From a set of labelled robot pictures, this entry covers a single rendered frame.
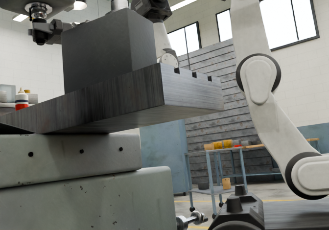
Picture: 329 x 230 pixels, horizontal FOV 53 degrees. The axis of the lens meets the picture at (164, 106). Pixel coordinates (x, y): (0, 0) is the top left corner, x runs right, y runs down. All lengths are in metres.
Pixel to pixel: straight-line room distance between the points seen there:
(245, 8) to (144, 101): 0.65
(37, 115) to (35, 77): 8.11
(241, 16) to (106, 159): 0.64
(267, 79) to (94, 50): 0.54
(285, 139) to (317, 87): 7.26
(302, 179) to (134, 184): 0.51
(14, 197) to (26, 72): 8.12
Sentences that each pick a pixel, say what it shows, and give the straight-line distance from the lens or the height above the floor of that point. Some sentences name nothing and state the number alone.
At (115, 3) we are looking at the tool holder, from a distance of 0.89.
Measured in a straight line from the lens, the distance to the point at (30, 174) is 0.86.
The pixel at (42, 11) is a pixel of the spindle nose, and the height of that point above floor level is 1.29.
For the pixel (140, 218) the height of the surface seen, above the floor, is 0.60.
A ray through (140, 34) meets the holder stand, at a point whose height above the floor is 1.08.
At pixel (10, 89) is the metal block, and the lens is 1.30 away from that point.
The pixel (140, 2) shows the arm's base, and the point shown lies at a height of 1.41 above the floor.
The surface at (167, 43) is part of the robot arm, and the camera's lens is 1.36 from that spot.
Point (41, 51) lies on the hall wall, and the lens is 9.33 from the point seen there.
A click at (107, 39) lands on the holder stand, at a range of 0.82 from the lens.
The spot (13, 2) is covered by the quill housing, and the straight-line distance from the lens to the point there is 1.19.
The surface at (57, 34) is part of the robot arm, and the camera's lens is 1.14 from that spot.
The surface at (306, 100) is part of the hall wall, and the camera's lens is 8.38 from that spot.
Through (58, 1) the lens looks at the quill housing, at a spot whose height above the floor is 1.31.
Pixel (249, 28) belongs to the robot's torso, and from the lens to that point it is 1.18.
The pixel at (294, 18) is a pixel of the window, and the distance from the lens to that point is 8.74.
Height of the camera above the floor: 0.77
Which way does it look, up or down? 9 degrees up
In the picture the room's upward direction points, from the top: 6 degrees counter-clockwise
